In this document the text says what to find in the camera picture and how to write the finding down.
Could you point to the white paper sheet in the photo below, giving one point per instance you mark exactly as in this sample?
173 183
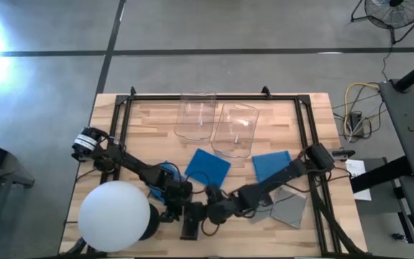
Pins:
359 180

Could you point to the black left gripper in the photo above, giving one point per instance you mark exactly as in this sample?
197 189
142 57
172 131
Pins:
178 194

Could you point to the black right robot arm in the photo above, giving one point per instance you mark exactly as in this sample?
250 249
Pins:
282 172

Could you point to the white globe lamp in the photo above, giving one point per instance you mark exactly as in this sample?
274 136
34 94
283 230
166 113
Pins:
113 216

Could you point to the grey metal stand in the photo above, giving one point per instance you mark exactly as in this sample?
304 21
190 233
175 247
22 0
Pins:
2 172

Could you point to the clear plastic bin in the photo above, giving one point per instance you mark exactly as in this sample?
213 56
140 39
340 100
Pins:
194 118
235 133

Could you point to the grey jewel case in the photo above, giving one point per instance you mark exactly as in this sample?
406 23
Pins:
262 215
289 208

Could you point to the grey desk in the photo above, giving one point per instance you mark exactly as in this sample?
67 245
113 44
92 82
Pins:
408 118

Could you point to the black power strip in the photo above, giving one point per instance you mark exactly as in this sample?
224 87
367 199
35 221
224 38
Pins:
355 124

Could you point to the black floor fan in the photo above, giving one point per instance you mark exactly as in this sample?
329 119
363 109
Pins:
395 14

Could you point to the black frame clamp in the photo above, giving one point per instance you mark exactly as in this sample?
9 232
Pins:
132 91
265 91

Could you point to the small black floor item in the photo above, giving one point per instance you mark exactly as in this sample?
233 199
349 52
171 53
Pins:
397 236

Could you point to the black lamp base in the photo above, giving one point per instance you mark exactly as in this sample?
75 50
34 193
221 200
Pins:
153 223

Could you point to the black side bracket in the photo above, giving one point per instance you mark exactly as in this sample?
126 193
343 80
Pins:
341 154

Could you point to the black aluminium table frame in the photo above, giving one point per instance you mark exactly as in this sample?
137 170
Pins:
156 97

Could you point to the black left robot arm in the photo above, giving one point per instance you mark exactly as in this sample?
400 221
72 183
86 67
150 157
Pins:
135 165

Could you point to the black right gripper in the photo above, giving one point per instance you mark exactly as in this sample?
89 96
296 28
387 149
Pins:
221 210

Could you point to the black desk beam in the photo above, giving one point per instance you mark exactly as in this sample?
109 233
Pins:
379 176

